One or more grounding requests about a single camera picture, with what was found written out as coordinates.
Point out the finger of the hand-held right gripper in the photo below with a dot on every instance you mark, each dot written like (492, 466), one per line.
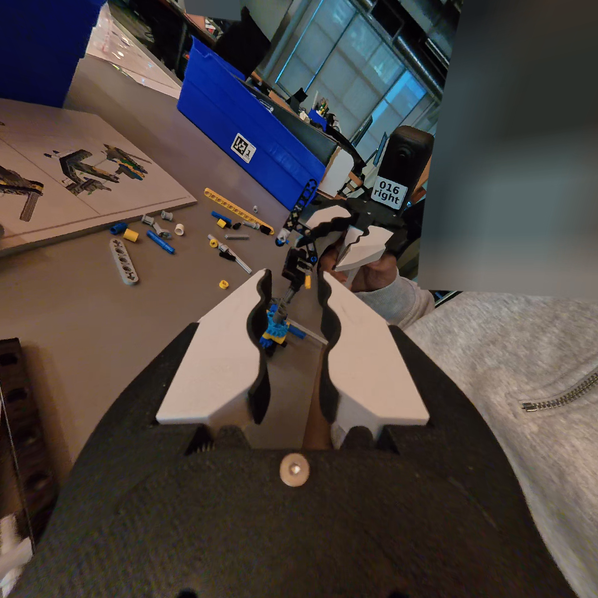
(327, 216)
(369, 247)

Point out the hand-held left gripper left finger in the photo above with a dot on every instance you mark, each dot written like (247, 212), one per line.
(205, 369)

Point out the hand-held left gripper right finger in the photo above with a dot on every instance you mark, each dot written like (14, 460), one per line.
(369, 373)

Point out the black lego assembly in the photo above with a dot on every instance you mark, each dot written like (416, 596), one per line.
(299, 264)

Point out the person's right forearm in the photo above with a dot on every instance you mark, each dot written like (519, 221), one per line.
(397, 299)

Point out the grey lego pin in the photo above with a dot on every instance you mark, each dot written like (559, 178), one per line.
(250, 224)
(236, 236)

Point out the long yellow lego beam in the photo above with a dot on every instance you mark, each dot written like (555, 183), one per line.
(233, 209)

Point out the grey lego axle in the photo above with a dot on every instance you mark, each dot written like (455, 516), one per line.
(240, 264)

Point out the grey lego beam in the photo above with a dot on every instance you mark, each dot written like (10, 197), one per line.
(124, 261)

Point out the long blue lego pin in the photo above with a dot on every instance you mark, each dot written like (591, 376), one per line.
(160, 242)

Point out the grey lego connector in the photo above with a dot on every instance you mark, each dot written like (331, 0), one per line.
(155, 225)

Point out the yellow lego cylinder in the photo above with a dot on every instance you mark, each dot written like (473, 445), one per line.
(131, 235)

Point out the short blue lego pin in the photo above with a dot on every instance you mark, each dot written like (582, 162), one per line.
(118, 228)

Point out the lego instruction booklet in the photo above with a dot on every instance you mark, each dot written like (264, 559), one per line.
(140, 187)

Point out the person's right hand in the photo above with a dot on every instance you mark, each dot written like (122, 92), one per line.
(381, 273)

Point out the white cabinet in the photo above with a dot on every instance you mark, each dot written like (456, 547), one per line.
(337, 173)

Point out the small blue container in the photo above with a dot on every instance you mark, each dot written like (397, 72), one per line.
(316, 117)

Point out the large window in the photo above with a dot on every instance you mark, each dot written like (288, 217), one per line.
(364, 56)

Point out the blue bin with tag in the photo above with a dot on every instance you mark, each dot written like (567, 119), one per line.
(224, 117)

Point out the person's grey hoodie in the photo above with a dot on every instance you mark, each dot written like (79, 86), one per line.
(514, 355)

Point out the white paper sheets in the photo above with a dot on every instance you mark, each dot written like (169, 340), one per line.
(131, 56)

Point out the white plastic piece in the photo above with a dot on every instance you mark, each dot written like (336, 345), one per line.
(14, 556)

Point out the large blue plastic bin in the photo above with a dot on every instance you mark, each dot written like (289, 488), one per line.
(37, 46)

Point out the black lego frame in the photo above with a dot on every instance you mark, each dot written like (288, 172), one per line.
(23, 420)

